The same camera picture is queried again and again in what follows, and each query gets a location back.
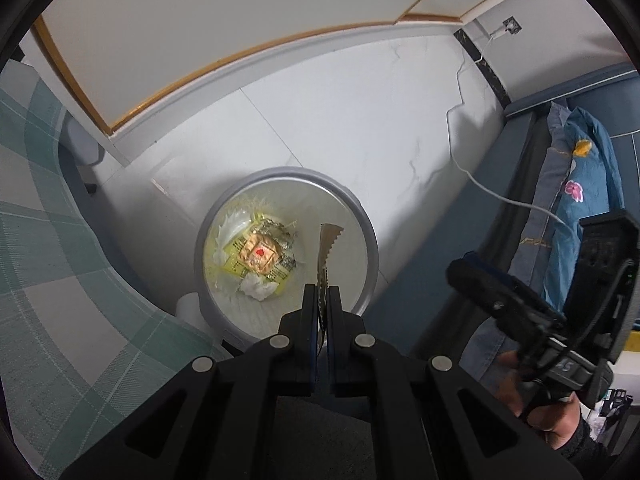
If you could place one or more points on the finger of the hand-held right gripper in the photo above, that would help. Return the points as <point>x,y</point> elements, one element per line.
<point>520,282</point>
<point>490,295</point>

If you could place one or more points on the crumpled silver foil wrapper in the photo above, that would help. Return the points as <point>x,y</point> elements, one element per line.
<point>286,240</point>

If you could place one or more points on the person's right hand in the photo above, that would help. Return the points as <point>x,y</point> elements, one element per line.
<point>550,417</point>

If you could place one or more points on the wall socket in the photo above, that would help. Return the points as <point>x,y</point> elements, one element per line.
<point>512,25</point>

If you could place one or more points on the round white trash bin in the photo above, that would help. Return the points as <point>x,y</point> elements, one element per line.
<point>350,265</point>

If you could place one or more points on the white wardrobe with wood trim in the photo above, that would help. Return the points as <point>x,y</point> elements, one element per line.
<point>250,25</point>

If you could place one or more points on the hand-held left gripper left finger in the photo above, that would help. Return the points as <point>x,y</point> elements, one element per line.
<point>310,310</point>

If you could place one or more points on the yellow snack wrapper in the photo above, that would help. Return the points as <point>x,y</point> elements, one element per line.
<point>231,256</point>

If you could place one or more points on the tan snack packet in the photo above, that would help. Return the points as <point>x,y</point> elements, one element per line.
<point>257,252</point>

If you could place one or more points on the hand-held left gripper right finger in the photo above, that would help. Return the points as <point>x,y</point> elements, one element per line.
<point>336,310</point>

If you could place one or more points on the white crumpled tissue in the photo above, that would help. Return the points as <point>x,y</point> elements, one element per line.
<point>257,287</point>

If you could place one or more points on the person's right forearm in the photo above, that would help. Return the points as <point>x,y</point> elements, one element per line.
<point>585,450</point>

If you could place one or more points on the table with checkered tablecloth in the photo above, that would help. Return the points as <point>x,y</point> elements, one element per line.
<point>60,270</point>

